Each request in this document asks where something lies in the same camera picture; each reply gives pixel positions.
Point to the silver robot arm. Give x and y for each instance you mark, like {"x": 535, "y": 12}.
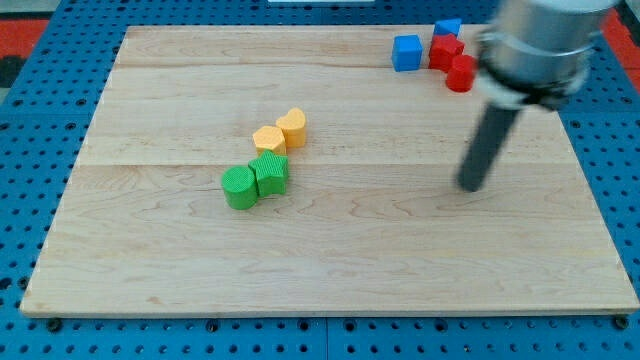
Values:
{"x": 536, "y": 52}

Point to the yellow heart block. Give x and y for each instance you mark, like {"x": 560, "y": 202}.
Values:
{"x": 293, "y": 127}

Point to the green star block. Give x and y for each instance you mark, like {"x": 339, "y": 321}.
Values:
{"x": 271, "y": 172}

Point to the wooden board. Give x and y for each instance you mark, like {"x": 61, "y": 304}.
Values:
{"x": 372, "y": 222}

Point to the yellow hexagon block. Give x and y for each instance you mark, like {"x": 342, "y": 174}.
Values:
{"x": 269, "y": 138}

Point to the green cylinder block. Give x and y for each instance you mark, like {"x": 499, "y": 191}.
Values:
{"x": 240, "y": 187}

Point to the blue cube block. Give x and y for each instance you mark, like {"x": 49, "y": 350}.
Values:
{"x": 407, "y": 53}

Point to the red cylinder block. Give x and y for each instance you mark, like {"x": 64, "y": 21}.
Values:
{"x": 461, "y": 74}

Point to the red star block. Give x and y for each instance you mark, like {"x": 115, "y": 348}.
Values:
{"x": 443, "y": 49}

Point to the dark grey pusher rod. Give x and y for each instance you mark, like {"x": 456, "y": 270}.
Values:
{"x": 491, "y": 133}

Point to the blue triangle block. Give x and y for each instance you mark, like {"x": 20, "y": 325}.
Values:
{"x": 445, "y": 27}

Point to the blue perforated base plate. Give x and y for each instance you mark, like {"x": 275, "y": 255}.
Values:
{"x": 44, "y": 118}

